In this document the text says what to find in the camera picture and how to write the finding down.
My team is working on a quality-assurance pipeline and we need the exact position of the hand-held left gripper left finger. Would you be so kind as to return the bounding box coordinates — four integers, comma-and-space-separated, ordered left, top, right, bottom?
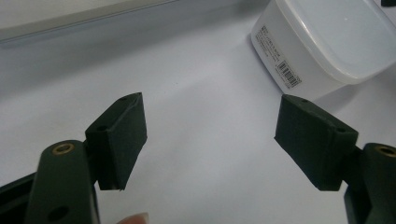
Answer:
84, 91, 149, 191

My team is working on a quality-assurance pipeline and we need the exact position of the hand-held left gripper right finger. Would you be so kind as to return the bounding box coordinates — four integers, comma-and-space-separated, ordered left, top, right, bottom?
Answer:
274, 93, 360, 192

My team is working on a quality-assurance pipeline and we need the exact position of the white plastic food container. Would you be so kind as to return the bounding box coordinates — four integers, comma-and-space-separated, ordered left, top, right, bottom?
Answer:
249, 0, 396, 103

